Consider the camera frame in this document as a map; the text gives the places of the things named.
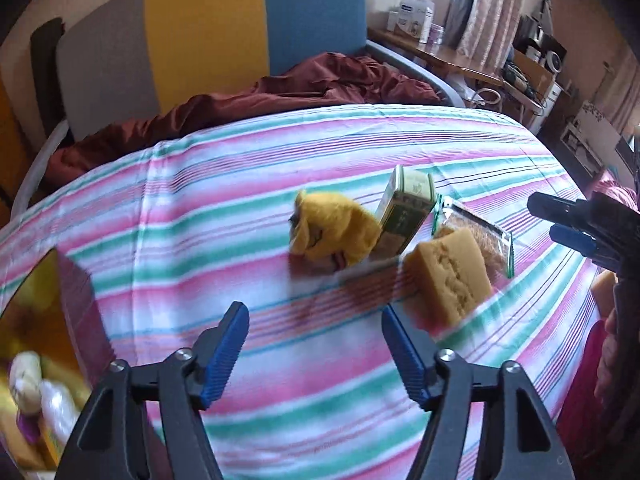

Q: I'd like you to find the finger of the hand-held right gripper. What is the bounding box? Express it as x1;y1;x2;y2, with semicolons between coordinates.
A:
549;224;601;263
527;191;596;226

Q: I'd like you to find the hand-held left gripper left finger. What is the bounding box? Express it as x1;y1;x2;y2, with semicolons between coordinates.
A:
54;301;251;480

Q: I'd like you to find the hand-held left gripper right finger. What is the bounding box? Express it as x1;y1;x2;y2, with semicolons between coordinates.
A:
381;305;576;480

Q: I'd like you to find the purple snack packet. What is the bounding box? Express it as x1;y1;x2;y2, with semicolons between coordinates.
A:
17;412;41;446

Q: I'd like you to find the pink cloth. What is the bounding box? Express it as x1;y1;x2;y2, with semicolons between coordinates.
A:
585;170;640;211

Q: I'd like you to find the clear cracker packet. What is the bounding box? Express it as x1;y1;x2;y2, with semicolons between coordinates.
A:
431;195;516;281

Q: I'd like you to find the yellow sponge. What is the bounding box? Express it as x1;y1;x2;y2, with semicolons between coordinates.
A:
402;226;493;326

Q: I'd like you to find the white cabinet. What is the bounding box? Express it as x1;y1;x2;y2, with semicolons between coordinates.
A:
525;82;563;131

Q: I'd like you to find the brown cardboard box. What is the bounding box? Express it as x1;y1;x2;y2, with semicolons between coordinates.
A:
512;50;556;96

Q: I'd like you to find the yellow plush toy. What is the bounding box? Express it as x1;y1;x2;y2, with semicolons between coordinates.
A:
289;190;383;273

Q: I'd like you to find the striped bed sheet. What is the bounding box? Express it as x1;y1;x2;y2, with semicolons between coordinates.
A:
0;104;608;480

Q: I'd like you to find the green tea box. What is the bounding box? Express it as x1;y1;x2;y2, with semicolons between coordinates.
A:
372;165;437;257

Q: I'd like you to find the person's red clothing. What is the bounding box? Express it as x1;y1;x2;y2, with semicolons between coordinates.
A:
555;320;640;466

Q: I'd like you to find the white plastic packet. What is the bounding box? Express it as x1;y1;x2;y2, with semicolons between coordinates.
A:
40;380;81;446

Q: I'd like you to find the wooden desk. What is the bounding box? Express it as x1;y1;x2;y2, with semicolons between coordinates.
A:
367;27;506;88

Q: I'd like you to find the patterned curtain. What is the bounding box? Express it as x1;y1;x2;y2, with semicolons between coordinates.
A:
445;0;528;68

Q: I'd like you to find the white cardboard box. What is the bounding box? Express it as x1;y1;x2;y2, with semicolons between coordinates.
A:
387;0;436;43

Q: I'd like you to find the maroon blanket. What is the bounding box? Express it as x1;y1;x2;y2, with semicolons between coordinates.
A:
47;52;443;178

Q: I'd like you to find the grey yellow blue headboard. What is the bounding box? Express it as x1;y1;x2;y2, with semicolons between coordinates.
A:
55;0;368;141

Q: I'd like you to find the grey bed frame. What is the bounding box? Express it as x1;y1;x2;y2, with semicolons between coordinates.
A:
365;39;466;108

